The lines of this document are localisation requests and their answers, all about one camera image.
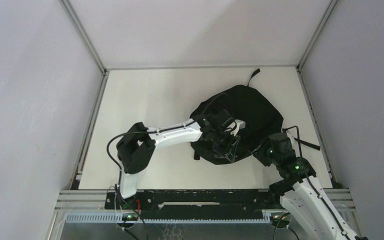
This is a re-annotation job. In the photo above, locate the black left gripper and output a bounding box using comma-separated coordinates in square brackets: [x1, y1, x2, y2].
[211, 128, 240, 163]

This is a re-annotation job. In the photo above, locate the black backpack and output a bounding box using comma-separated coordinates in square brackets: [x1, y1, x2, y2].
[190, 84, 321, 163]

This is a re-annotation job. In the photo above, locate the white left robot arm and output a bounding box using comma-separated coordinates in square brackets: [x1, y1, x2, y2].
[113, 109, 246, 209]

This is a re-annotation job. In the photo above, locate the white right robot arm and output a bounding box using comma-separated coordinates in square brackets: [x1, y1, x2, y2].
[252, 132, 364, 240]

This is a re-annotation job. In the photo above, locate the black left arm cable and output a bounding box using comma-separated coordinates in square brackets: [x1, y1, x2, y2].
[106, 92, 229, 240]

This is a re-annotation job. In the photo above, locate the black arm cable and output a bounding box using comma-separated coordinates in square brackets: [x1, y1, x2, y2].
[106, 92, 229, 240]
[273, 125, 354, 240]

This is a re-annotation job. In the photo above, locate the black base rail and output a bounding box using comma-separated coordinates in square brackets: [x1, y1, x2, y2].
[104, 189, 286, 222]

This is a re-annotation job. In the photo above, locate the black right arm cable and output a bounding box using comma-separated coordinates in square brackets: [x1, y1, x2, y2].
[273, 125, 354, 240]

